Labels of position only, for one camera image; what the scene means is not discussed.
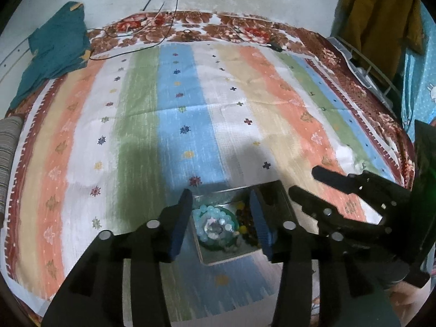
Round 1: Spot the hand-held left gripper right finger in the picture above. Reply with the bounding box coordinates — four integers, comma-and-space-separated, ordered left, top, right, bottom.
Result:
250, 189, 401, 327

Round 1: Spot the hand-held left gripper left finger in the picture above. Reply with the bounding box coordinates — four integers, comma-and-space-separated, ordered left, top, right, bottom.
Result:
43, 188, 193, 327

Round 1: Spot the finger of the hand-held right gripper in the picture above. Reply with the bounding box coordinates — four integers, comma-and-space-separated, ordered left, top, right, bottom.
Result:
311, 165, 409, 212
289, 186, 379, 233

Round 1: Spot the dark multicolour bead bracelet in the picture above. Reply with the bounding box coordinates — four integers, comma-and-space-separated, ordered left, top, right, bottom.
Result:
235, 202, 264, 246

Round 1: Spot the cyan bead bracelet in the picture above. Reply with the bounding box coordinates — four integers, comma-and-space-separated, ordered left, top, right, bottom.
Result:
192, 205, 243, 251

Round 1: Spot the light blue bead bracelet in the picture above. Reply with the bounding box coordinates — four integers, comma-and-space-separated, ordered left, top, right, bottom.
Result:
194, 204, 236, 246

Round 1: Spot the white pink stone bracelet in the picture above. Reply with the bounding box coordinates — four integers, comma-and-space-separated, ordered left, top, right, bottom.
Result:
204, 219, 229, 240

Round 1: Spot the metal jewelry tray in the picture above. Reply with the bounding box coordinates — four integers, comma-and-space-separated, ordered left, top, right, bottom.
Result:
192, 180, 298, 266

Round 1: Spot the person's right hand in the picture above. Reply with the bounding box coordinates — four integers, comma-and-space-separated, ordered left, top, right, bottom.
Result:
387, 278, 431, 318

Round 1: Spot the colourful striped blanket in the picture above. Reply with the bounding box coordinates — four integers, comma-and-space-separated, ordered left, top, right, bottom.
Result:
0, 41, 406, 322

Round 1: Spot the blue printed curtain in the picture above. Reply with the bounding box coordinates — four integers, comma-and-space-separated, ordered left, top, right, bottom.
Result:
399, 3, 436, 137

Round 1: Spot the mustard yellow hanging garment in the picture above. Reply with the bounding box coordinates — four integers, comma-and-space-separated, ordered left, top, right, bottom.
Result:
335, 0, 427, 83

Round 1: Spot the grey striped pillow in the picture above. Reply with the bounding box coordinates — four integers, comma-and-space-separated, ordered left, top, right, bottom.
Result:
0, 116, 25, 219

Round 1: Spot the teal cloth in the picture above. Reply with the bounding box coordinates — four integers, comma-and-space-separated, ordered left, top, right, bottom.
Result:
10, 2, 92, 110

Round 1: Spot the white wire rack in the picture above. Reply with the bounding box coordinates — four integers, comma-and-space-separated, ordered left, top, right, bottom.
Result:
328, 36, 407, 118

